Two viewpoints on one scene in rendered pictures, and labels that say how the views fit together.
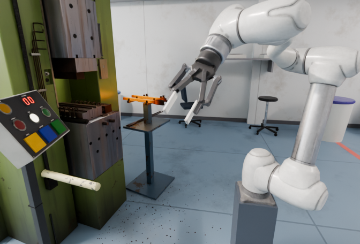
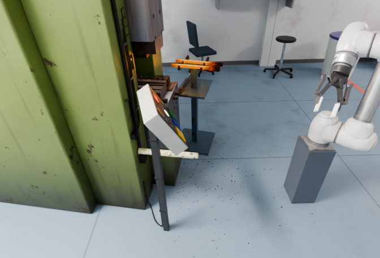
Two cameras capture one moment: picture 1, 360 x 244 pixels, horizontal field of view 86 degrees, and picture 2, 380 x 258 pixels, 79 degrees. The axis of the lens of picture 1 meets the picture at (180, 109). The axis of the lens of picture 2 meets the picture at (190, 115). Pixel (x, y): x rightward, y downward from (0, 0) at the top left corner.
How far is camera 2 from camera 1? 0.87 m
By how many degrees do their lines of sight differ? 21
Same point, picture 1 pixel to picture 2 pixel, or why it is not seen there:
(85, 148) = not seen: hidden behind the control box
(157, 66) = not seen: hidden behind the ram
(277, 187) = (343, 139)
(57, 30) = (139, 13)
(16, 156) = (177, 147)
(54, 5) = not seen: outside the picture
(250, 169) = (320, 128)
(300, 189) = (361, 140)
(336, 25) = not seen: outside the picture
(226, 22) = (360, 43)
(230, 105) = (242, 46)
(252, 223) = (315, 164)
